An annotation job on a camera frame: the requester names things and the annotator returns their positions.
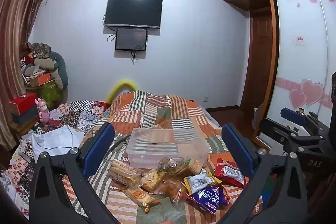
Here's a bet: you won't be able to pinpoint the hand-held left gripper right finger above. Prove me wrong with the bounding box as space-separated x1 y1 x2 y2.
218 123 309 224

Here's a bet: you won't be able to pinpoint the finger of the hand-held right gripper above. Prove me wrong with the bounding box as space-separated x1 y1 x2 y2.
280 108 319 126
259 118 328 156

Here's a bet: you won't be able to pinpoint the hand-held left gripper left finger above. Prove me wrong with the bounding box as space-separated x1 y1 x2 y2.
29 122 124 224

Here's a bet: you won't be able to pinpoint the red snack packet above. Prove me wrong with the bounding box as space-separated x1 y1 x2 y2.
215 158 248 187

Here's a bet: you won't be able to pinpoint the bread sticks packet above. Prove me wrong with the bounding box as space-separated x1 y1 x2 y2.
108 159 144 188

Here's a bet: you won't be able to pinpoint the white and yellow snack packet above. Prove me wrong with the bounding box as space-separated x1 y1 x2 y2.
183 172 223 195

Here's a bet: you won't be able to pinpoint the blue snack packet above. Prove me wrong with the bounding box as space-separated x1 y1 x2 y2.
184 185 232 211

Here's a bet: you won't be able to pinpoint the square cracker sandwich packet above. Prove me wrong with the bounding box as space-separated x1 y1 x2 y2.
140 169 166 194

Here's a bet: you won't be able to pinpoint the clear plastic container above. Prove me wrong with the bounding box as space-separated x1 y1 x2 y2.
125 127 210 169

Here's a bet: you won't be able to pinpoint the clear bag of orange snacks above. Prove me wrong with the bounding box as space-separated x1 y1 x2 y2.
157 178 188 204

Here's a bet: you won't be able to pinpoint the checkered floral quilt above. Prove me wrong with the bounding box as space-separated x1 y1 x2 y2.
10 99 109 214

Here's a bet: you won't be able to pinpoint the white cloth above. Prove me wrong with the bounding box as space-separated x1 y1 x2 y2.
31 125 85 157

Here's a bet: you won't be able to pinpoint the wardrobe sliding door pink hearts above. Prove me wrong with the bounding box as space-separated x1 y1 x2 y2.
265 0 336 147

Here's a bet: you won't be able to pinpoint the brown wooden door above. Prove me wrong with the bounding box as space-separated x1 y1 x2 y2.
240 10 275 119

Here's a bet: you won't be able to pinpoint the clear cookie bag green corner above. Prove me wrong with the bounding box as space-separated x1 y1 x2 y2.
157 156 206 178

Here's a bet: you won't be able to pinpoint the yellow curved tube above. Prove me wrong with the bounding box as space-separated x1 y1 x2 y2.
106 79 142 104

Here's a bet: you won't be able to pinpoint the pink doll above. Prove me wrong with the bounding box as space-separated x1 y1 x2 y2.
34 98 51 128

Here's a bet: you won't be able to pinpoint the striped patchwork blanket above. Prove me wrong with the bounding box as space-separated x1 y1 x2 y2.
60 90 265 224

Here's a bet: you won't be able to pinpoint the cracker packet orange round label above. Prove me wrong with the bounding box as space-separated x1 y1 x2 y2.
123 186 161 214

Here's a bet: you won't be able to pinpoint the green cardboard box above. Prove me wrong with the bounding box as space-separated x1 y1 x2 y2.
39 80 64 109

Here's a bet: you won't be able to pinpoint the dark grey box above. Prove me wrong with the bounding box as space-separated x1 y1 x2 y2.
11 106 39 125

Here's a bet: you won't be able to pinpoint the red box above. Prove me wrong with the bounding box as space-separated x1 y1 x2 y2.
10 93 38 116

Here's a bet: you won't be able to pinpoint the orange cardboard box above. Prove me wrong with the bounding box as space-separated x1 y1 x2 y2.
27 72 52 87

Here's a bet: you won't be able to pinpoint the pile of plush toys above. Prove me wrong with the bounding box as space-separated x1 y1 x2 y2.
20 42 69 91

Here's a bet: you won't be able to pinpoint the striped brown curtain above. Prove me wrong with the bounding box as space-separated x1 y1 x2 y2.
0 0 55 143

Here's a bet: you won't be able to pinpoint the small black wall monitor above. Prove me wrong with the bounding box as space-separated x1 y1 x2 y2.
115 27 148 52

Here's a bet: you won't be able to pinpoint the black wall television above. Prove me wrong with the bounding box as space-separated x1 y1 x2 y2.
104 0 163 30

